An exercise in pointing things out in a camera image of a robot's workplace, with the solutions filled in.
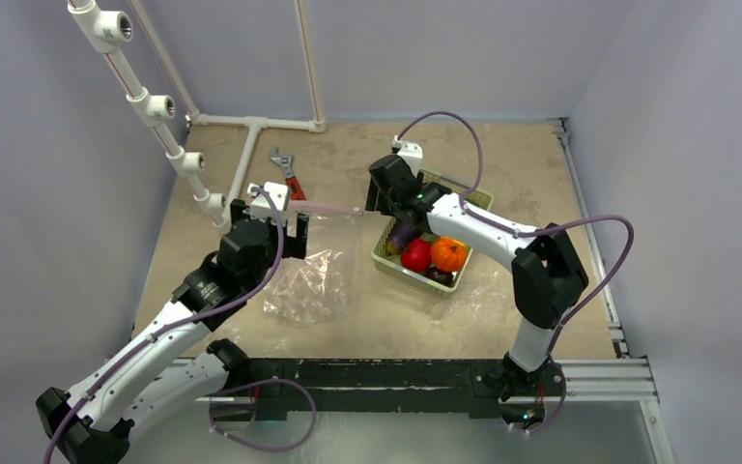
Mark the red tomato toy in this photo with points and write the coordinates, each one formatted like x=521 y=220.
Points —
x=417 y=256

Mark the white pvc pipe frame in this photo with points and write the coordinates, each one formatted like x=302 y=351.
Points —
x=107 y=31

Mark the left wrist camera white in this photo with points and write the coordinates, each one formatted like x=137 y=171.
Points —
x=269 y=201

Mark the green perforated basket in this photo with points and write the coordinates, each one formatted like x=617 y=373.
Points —
x=432 y=263

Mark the purple eggplant toy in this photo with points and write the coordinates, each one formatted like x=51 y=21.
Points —
x=400 y=236

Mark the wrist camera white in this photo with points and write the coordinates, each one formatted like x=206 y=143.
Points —
x=269 y=201
x=410 y=152

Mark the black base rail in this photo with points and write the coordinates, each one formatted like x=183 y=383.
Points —
x=477 y=388

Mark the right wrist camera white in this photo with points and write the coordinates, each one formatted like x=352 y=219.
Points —
x=410 y=152

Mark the dark purple plum toy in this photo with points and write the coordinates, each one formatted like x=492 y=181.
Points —
x=440 y=277

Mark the orange pumpkin toy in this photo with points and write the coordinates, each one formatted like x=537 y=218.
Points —
x=449 y=254

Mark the aluminium frame rail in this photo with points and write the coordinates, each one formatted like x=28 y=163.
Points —
x=624 y=379

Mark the red handled adjustable wrench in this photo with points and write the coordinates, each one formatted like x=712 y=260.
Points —
x=286 y=164

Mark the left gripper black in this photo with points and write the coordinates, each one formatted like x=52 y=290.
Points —
x=294 y=246

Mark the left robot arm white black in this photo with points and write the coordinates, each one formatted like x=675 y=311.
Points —
x=97 y=419

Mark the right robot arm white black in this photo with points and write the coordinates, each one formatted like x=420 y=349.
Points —
x=548 y=277

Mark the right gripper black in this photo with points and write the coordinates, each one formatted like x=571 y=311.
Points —
x=376 y=194

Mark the clear zip top bag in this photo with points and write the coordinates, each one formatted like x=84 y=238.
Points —
x=317 y=288

